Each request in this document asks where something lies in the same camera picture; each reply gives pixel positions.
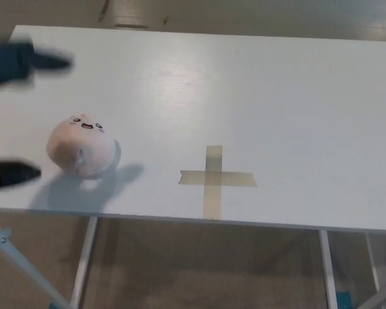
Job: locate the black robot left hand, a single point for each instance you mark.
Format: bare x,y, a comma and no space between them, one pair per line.
9,62

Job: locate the pink dumpling plush toy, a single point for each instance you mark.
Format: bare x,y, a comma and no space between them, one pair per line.
83,145

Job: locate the white slanted table leg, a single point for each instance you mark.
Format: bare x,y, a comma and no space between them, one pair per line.
83,264

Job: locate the vertical beige tape strip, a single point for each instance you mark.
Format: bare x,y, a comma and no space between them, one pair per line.
212,202

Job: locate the white thick table leg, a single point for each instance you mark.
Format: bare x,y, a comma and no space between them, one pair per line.
328,273

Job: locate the blue tape piece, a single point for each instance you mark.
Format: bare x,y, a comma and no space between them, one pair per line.
343,299

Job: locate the white thin table leg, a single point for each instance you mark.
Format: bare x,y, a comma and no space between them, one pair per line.
373,264

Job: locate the light blue metal frame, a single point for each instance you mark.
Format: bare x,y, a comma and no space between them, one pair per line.
19,267

